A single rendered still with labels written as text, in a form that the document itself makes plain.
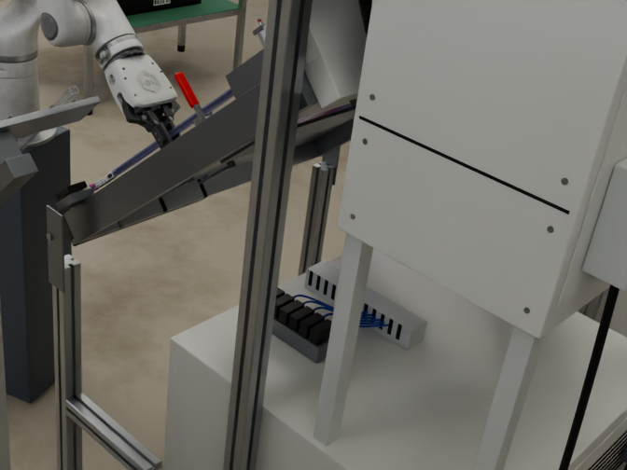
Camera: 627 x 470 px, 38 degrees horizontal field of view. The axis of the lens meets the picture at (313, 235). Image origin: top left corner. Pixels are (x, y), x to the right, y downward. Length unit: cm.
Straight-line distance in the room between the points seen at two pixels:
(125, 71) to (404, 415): 75
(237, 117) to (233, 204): 204
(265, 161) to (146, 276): 171
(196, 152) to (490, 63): 55
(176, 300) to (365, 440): 143
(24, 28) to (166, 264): 117
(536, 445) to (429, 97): 69
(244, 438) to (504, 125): 73
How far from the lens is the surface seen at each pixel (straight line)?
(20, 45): 204
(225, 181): 199
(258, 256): 130
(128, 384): 249
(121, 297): 281
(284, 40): 116
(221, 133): 135
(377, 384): 158
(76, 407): 194
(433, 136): 109
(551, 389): 168
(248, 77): 134
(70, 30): 162
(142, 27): 405
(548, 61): 99
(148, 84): 163
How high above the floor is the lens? 160
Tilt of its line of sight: 30 degrees down
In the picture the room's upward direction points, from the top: 8 degrees clockwise
